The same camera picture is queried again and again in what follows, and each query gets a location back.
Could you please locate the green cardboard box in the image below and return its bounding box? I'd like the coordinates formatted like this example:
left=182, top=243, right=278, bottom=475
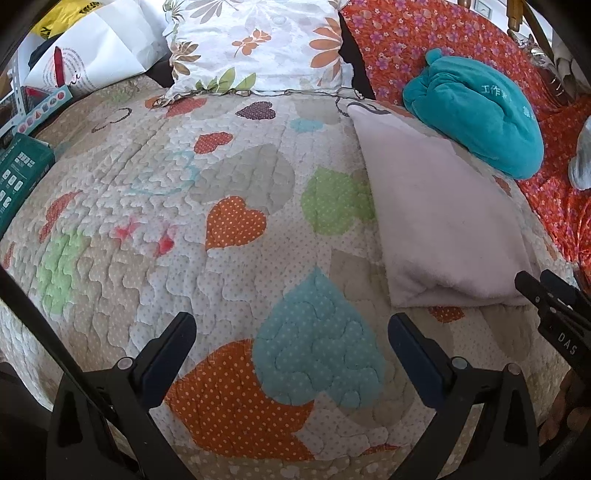
left=0, top=134, right=55, bottom=236

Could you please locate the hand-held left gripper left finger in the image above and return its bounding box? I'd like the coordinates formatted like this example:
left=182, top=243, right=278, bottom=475
left=50, top=312, right=198, bottom=480

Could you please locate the wooden chair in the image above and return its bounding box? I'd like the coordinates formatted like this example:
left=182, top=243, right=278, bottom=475
left=505, top=0, right=557, bottom=52

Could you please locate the grey cloth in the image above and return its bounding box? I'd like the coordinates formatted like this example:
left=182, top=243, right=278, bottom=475
left=569, top=115, right=591, bottom=191

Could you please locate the teal fleece garment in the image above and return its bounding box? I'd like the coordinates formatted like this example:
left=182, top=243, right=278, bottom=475
left=402, top=48, right=543, bottom=181

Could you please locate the box with coloured shapes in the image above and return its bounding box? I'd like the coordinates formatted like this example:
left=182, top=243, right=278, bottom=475
left=18, top=85, right=75, bottom=136

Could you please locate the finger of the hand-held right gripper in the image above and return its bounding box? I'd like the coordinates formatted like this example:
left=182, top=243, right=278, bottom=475
left=540, top=269, right=591, bottom=311
left=515, top=270, right=555, bottom=319

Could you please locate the white perforated bar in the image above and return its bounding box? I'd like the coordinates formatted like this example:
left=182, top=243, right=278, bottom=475
left=7, top=59, right=26, bottom=136

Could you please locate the yellow plastic bag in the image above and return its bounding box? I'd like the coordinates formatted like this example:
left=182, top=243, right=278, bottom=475
left=30, top=0, right=100, bottom=38

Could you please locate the orange floral blanket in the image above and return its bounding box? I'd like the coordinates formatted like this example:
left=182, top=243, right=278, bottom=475
left=339, top=0, right=591, bottom=273

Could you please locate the heart pattern quilt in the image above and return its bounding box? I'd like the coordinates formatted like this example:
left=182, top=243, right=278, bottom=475
left=0, top=74, right=583, bottom=480

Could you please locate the silver foil wrapping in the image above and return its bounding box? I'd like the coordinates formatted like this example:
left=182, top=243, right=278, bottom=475
left=512, top=39, right=557, bottom=68

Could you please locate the white floral pillow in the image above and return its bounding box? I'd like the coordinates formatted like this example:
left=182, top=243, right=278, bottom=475
left=163, top=0, right=355, bottom=104

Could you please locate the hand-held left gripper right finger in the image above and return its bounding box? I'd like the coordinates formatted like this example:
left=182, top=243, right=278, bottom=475
left=388, top=313, right=541, bottom=480

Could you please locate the white paper bag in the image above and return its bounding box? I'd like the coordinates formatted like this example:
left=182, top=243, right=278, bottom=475
left=23, top=0, right=167, bottom=97

